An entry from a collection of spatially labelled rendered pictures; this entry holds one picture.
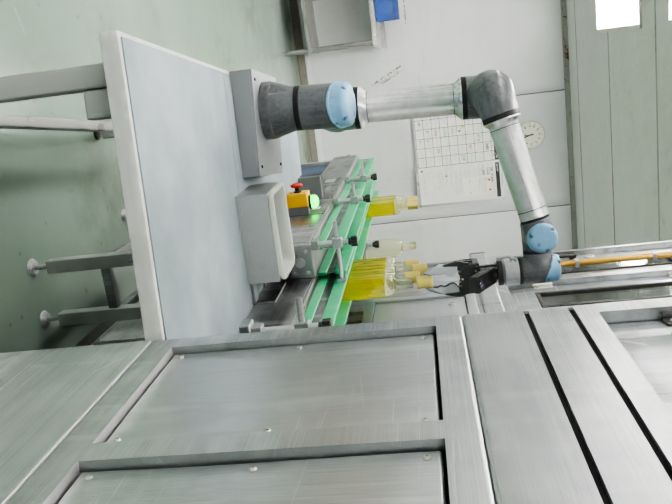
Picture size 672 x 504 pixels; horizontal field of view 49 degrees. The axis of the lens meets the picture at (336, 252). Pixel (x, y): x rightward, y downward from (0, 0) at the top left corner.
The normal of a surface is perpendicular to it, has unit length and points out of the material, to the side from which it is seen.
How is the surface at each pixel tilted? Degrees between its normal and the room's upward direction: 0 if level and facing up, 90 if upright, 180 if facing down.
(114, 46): 90
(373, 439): 90
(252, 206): 90
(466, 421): 90
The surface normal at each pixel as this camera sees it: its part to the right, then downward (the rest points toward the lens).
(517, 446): -0.13, -0.96
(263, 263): -0.10, 0.26
